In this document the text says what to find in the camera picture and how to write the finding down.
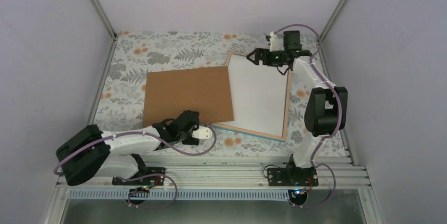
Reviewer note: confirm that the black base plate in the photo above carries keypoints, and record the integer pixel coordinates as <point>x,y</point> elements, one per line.
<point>291,177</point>
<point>153,176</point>

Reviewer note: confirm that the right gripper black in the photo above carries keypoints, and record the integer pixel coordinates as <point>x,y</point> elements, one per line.
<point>265,59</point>

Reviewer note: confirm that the wooden picture frame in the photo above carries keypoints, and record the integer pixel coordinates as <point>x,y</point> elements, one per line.
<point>286,110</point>

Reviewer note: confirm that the slotted cable duct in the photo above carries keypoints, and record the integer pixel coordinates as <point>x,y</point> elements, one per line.
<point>180,194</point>

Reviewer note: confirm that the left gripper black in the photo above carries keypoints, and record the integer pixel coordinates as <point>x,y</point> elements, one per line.
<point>195,142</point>

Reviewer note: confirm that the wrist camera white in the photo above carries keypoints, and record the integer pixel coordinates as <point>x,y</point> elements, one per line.
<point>275,43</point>
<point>202,133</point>

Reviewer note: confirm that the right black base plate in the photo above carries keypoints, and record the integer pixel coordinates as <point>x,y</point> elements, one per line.
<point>291,177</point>

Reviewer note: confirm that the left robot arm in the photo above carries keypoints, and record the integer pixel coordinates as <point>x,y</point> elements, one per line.
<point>95,153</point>

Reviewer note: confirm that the brown backing board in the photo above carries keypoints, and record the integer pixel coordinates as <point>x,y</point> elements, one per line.
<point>205,90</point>

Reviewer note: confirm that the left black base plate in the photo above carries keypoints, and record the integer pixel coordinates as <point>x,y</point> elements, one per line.
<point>153,176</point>

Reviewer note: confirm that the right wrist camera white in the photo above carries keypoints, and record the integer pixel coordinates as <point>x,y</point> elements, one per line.
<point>275,43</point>

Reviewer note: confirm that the floral table mat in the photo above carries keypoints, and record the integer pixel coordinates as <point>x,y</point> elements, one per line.
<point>138,53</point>

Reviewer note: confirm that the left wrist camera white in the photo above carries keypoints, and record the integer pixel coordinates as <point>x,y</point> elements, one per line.
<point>202,133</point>

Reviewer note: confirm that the sunflower photo print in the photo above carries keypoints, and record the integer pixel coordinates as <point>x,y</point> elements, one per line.
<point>260,96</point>

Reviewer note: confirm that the aluminium mounting rail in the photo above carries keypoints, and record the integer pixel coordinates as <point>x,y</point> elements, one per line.
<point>248,172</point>

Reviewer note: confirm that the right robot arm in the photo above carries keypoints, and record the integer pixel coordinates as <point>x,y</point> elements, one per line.
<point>327,103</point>

